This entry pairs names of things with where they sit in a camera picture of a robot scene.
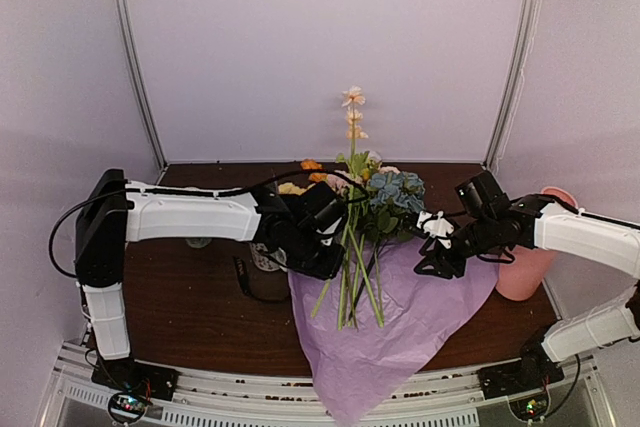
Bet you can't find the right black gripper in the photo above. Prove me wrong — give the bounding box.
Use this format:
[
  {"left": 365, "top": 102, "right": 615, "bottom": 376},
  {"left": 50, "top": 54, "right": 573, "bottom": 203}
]
[{"left": 414, "top": 214, "right": 498, "bottom": 280}]

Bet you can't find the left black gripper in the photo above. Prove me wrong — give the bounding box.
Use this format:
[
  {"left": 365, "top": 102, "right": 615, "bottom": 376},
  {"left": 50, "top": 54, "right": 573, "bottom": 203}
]
[{"left": 286, "top": 227, "right": 346, "bottom": 281}]

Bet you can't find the artificial flower bunch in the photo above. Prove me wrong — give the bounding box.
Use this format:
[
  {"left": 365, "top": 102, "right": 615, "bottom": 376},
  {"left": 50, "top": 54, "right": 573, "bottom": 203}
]
[{"left": 277, "top": 149, "right": 427, "bottom": 332}]

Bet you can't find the purple tissue paper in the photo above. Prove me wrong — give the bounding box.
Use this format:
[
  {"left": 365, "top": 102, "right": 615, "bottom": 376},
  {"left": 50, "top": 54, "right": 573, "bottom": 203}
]
[{"left": 288, "top": 239, "right": 498, "bottom": 426}]

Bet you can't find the peach poppy flower stem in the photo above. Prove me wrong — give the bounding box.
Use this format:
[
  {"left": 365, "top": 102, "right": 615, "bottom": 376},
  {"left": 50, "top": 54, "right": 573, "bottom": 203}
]
[{"left": 342, "top": 85, "right": 369, "bottom": 183}]

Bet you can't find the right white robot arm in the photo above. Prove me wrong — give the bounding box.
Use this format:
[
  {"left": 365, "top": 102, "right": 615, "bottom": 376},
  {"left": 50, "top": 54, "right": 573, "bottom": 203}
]
[{"left": 414, "top": 194, "right": 639, "bottom": 389}]

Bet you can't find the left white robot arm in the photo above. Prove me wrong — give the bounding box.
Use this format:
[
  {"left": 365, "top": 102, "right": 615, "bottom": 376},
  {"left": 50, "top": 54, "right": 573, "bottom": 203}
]
[{"left": 75, "top": 169, "right": 347, "bottom": 391}]

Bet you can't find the pink cylindrical vase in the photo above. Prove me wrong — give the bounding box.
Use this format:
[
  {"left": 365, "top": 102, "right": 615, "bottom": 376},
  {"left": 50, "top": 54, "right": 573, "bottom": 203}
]
[{"left": 494, "top": 186, "right": 580, "bottom": 302}]

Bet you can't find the white mug yellow inside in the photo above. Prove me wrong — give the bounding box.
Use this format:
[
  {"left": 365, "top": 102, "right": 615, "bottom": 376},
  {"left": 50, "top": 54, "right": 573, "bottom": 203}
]
[{"left": 249, "top": 243, "right": 287, "bottom": 273}]

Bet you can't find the white mug floral print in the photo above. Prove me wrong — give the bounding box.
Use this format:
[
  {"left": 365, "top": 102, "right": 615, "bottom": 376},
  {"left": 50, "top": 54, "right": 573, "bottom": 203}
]
[{"left": 186, "top": 238, "right": 212, "bottom": 249}]

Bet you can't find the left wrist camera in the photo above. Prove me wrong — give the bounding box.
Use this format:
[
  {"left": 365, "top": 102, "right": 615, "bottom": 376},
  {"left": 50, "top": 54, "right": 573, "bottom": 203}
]
[{"left": 298, "top": 183, "right": 347, "bottom": 238}]

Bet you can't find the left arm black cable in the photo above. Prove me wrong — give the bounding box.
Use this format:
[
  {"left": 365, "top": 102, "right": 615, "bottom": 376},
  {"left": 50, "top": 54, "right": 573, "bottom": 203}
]
[{"left": 48, "top": 169, "right": 371, "bottom": 279}]

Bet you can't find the front aluminium rail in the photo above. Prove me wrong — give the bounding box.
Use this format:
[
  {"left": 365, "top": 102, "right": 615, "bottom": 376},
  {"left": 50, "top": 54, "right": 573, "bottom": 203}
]
[{"left": 49, "top": 339, "right": 601, "bottom": 427}]

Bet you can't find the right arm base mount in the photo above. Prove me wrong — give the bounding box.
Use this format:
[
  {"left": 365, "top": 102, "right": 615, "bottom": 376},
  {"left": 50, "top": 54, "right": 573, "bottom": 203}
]
[{"left": 478, "top": 361, "right": 565, "bottom": 423}]

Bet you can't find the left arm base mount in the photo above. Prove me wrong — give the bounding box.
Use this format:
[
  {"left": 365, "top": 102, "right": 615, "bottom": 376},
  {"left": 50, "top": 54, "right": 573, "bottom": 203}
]
[{"left": 91, "top": 364, "right": 179, "bottom": 424}]

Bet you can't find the left aluminium frame post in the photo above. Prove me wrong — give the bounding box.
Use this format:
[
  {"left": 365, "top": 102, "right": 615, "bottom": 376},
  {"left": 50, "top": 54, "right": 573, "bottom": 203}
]
[{"left": 114, "top": 0, "right": 168, "bottom": 171}]

